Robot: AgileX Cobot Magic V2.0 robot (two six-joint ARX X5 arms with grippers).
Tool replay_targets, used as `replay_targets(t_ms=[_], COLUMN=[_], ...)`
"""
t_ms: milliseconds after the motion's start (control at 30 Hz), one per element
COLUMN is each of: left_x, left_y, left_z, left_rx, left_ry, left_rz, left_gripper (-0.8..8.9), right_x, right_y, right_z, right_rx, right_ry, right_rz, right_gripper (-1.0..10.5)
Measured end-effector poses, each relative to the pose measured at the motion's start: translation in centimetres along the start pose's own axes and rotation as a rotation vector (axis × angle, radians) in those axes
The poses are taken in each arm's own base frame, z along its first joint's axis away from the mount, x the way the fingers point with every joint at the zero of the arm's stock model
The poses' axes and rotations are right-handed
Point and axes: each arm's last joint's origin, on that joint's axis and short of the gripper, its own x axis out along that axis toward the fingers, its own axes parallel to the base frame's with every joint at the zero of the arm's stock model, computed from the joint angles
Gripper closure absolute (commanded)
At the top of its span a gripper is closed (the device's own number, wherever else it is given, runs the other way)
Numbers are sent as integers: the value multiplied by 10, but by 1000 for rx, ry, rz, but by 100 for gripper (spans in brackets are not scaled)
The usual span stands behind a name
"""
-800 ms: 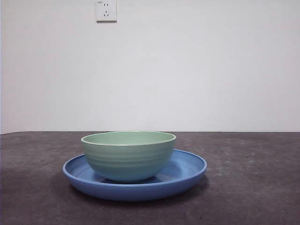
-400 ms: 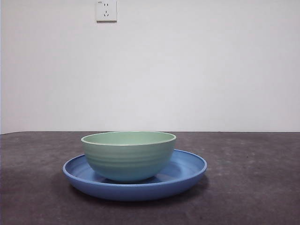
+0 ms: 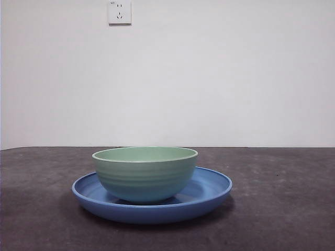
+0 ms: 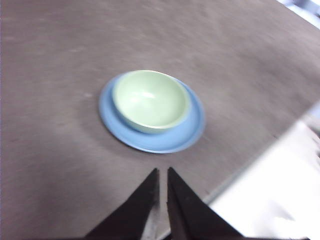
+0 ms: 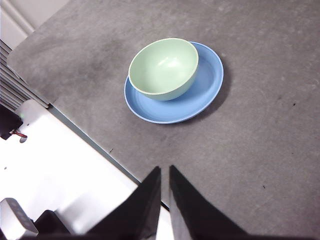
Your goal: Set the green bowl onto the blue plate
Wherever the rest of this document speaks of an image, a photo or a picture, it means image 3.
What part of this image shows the blue round plate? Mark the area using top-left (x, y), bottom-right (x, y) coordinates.
top-left (72, 166), bottom-right (233, 225)

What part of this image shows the green ribbed bowl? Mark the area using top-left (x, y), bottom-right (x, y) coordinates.
top-left (92, 146), bottom-right (198, 205)

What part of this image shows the white wall socket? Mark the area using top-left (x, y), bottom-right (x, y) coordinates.
top-left (108, 0), bottom-right (132, 26)

